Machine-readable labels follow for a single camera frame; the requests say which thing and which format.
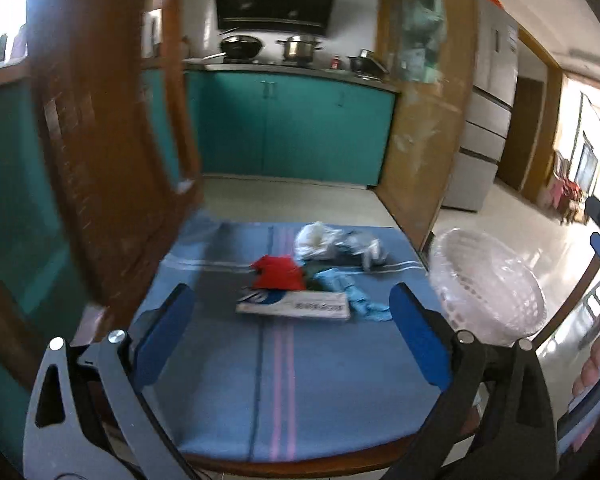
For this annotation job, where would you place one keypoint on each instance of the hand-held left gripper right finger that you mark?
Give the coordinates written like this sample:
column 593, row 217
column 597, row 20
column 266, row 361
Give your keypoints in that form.
column 422, row 340

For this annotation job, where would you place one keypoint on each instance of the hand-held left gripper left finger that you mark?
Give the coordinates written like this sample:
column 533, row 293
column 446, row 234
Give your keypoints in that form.
column 162, row 340

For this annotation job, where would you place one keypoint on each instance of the white lattice plastic basket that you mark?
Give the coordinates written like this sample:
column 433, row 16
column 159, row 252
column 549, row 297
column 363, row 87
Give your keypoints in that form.
column 485, row 285

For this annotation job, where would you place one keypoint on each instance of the light blue mask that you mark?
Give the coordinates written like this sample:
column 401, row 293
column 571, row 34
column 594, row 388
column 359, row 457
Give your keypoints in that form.
column 350, row 290

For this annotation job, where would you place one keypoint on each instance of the grey silver wrapper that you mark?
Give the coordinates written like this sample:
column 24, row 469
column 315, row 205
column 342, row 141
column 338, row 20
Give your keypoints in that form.
column 370, row 252

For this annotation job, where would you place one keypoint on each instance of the white blue box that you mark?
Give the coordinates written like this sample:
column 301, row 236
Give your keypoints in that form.
column 305, row 306

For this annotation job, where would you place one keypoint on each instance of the dark green packet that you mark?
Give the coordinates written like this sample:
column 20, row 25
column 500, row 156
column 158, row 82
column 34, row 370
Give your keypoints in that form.
column 314, row 280

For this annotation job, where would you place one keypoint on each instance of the red packet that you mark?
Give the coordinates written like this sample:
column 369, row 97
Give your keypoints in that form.
column 280, row 272

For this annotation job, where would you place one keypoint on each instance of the person's right hand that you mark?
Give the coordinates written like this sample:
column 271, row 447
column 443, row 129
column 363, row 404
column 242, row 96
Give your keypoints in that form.
column 592, row 360

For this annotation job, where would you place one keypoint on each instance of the red chairs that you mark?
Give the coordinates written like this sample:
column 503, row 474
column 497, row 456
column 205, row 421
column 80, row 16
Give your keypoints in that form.
column 567, row 192

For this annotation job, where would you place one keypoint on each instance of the blue striped seat cushion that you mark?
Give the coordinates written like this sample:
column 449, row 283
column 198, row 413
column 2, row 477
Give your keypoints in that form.
column 340, row 385

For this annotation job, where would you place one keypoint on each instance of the brown wooden door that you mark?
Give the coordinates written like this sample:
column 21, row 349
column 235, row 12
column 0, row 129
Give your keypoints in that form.
column 522, row 135

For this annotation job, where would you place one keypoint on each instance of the silver refrigerator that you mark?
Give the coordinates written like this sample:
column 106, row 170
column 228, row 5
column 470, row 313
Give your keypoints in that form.
column 485, row 110

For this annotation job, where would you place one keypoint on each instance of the carved wooden chair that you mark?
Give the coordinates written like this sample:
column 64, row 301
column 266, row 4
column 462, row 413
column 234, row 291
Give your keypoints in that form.
column 120, row 160

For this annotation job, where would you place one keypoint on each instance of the wooden glass sliding door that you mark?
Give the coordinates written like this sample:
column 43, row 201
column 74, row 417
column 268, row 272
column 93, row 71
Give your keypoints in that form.
column 420, row 135

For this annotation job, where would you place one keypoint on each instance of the teal side cabinet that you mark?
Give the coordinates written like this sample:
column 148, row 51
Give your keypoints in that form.
column 10, row 185

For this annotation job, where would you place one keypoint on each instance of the teal kitchen base cabinet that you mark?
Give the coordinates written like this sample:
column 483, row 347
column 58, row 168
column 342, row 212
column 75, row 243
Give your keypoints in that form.
column 305, row 125

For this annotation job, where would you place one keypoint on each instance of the black lidded pot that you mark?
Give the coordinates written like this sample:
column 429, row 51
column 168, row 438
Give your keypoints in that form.
column 365, row 64

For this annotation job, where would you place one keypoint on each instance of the small red bottle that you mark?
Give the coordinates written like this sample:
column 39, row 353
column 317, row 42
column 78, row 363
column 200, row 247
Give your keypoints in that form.
column 336, row 62

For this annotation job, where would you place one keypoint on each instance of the black wok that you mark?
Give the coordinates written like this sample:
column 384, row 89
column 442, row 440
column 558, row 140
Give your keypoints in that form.
column 240, row 47

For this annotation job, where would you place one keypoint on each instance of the steel cooking pot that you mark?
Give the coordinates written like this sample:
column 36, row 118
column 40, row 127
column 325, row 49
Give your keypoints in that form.
column 297, row 50

